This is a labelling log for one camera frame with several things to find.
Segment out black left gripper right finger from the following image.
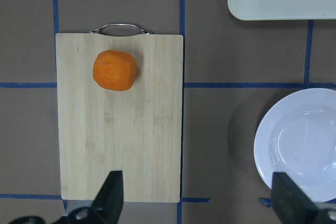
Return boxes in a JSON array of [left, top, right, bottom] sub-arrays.
[[271, 172, 335, 223]]

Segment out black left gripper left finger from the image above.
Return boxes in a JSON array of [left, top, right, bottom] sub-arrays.
[[91, 170, 123, 223]]

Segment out white round plate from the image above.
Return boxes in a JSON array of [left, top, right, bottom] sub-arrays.
[[254, 88, 335, 202]]

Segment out orange fruit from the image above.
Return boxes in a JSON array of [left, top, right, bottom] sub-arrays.
[[92, 50, 138, 91]]

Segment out bamboo cutting board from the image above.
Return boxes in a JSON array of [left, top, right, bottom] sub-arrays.
[[56, 33, 184, 203]]

